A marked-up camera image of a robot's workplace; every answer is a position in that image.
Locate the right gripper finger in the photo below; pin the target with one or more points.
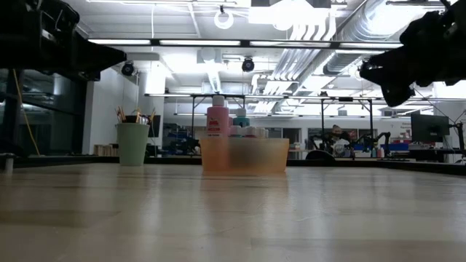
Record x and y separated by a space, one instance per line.
397 95
386 69

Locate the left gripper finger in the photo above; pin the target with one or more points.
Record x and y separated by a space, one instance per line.
98 58

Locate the large teal paint bottle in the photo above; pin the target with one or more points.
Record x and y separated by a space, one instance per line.
241 118

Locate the small white-capped paint bottle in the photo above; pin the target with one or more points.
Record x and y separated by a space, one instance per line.
235 131

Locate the black background robot arm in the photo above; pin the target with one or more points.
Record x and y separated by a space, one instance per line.
316 138
378 140

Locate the black computer monitor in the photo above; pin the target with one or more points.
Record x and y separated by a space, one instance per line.
429 127

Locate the blue storage bin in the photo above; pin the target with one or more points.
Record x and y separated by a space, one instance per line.
398 146

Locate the person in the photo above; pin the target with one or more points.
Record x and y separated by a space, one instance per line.
338 142

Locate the stack of wooden blocks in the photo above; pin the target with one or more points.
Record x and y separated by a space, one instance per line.
105 150

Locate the pale green ribbed cup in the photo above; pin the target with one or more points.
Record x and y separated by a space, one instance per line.
132 145

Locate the black rounded chair back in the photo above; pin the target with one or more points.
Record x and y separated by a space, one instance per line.
319 155

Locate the long white light bar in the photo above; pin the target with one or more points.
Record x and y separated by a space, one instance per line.
200 42

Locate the blue bin storage shelf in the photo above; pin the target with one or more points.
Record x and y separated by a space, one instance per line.
182 140

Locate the round white ceiling lamp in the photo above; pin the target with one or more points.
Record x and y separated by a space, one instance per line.
216 20

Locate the small white cylinder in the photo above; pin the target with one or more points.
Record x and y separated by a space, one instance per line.
8 163

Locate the orange translucent plastic bin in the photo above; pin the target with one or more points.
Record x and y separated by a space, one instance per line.
255 156

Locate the black ceiling-mounted camera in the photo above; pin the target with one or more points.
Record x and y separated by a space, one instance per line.
127 69
248 64

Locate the black aluminium rig frame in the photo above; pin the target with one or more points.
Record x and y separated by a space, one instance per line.
418 168

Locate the black wall monitor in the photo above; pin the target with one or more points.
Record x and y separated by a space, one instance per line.
154 125

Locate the black background rig frame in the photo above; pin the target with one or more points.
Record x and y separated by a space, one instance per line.
255 96

